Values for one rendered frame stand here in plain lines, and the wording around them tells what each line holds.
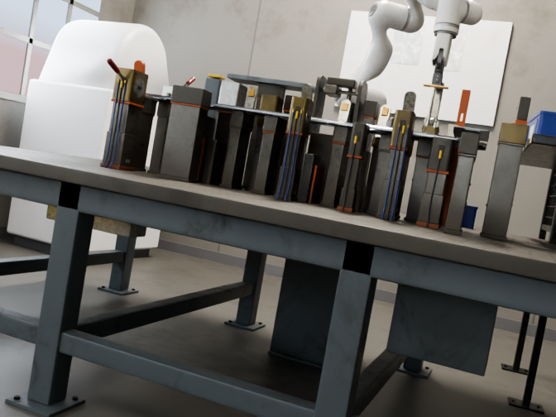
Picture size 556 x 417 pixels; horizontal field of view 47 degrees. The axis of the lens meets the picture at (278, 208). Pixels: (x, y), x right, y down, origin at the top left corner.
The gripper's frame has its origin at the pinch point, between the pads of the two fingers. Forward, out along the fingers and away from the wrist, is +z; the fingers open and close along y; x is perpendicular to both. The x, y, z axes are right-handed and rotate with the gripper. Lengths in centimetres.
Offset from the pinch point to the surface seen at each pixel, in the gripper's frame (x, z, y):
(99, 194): -80, 55, 69
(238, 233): -36, 58, 73
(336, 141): -30.0, 26.1, 5.5
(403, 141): -4.9, 24.6, 24.5
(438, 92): 0.1, 1.4, -16.2
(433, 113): -0.5, 9.6, -14.9
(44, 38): -289, -27, -164
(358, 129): -20.2, 22.3, 20.0
